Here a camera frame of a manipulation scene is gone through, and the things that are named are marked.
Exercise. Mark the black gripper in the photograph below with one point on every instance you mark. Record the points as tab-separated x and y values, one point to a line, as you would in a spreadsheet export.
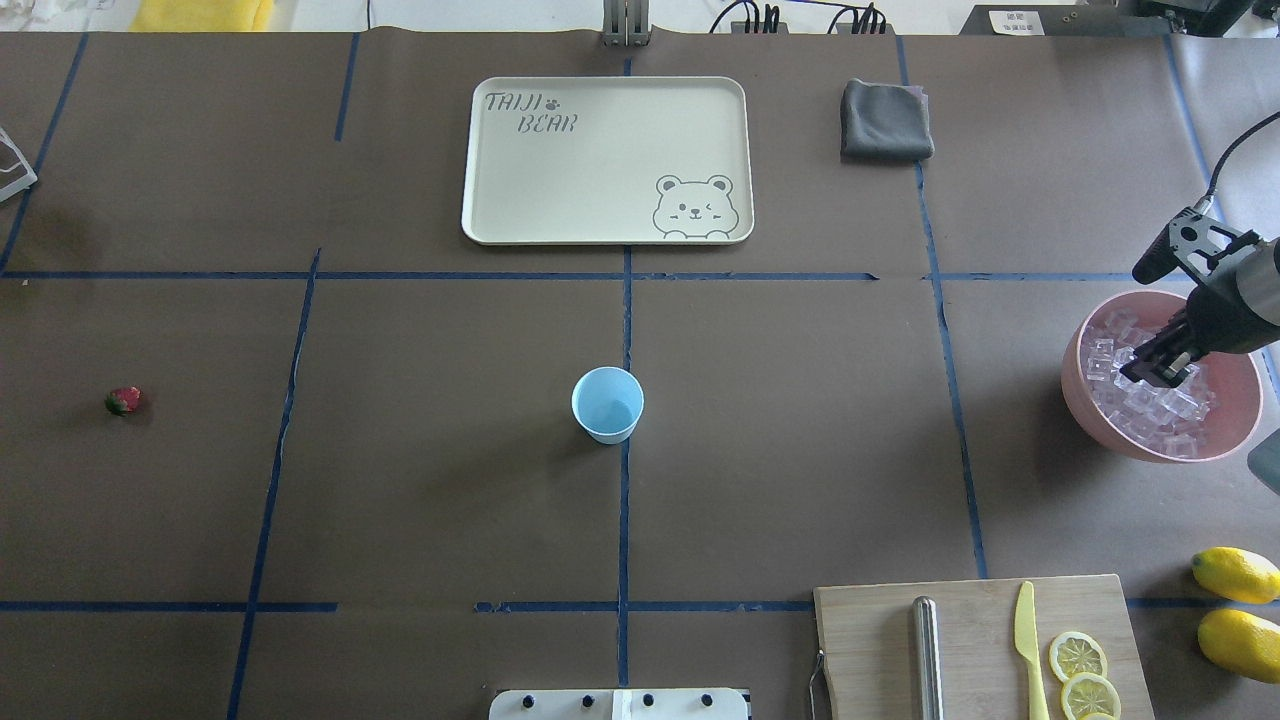
1222	312

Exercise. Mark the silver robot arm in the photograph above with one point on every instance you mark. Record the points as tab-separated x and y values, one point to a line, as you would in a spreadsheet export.
1270	289

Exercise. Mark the clear ice cubes pile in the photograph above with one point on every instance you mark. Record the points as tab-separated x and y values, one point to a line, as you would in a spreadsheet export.
1169	421

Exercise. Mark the light blue cup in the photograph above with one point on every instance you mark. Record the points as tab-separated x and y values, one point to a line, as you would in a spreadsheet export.
608	403

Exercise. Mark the white cup rack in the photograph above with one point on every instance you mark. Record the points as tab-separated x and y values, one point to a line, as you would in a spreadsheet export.
17	174

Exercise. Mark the pink bowl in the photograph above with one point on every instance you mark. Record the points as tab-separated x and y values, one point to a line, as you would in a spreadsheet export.
1239	382

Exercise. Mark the black power strip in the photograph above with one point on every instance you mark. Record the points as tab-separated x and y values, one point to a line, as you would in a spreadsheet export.
1056	20

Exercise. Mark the lemon nearer bowl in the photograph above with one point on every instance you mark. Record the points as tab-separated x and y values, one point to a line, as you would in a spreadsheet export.
1239	575

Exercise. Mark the grey folded cloth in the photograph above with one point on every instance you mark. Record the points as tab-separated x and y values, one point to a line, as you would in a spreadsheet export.
885	122

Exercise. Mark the lemon farther from bowl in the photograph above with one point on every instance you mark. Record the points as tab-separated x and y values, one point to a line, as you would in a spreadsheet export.
1241	643

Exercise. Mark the yellow plastic knife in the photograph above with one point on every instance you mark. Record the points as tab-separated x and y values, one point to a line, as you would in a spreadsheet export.
1026	643

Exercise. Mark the lemon slice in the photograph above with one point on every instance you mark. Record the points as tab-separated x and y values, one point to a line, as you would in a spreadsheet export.
1076	653
1085	695

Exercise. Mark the wooden cutting board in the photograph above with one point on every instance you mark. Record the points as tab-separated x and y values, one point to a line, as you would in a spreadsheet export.
866	633

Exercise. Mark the steel muddler rod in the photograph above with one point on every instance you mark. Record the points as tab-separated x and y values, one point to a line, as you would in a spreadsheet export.
929	686

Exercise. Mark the cream bear tray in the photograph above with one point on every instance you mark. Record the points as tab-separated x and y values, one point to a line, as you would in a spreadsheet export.
608	160

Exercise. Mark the yellow cloth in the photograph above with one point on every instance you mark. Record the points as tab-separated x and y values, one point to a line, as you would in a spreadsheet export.
202	16

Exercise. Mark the red strawberry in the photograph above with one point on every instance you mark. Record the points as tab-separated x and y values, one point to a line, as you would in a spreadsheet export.
124	401

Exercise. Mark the aluminium frame post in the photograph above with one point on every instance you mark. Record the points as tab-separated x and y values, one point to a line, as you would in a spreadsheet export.
626	23

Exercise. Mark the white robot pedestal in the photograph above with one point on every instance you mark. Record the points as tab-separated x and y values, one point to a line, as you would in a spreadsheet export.
623	703

